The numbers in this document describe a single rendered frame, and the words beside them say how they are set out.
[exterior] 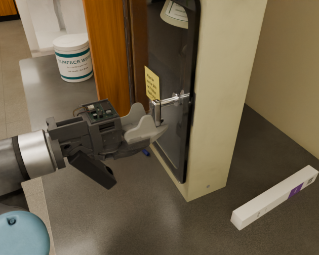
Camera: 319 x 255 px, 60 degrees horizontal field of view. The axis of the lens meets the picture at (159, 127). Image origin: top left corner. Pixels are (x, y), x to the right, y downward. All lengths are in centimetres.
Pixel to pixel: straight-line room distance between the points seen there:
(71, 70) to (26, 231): 87
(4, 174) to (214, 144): 38
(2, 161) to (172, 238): 36
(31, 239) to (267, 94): 83
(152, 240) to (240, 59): 40
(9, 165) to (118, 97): 47
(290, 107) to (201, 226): 48
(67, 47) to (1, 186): 72
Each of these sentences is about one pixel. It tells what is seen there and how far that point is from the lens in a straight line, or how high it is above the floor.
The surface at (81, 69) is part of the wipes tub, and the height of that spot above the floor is 99.
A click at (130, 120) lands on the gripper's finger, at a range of 54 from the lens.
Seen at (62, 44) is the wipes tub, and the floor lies 109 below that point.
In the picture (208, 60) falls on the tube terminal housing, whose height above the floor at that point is 129.
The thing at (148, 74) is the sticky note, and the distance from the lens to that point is 64.
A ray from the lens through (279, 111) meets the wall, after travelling 97.
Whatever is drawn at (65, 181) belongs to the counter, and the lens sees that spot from 76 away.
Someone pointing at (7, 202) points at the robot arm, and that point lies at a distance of 48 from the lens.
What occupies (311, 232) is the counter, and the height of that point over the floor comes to 94.
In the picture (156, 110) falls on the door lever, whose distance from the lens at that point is 51.
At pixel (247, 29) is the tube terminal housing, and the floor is 133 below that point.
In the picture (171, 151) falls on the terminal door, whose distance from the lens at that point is 63.
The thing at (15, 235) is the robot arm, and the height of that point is 122.
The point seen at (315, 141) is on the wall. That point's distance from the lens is 92.
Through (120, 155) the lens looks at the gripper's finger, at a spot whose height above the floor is 115.
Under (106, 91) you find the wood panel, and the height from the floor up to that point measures 106.
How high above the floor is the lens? 148
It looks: 38 degrees down
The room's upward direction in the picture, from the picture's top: straight up
